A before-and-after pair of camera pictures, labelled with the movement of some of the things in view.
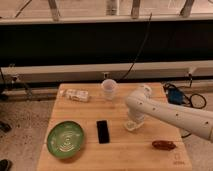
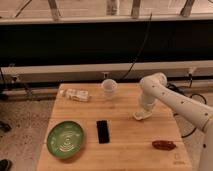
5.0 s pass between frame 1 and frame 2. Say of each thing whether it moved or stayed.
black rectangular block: stayed
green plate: stayed
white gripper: moved
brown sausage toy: stayed
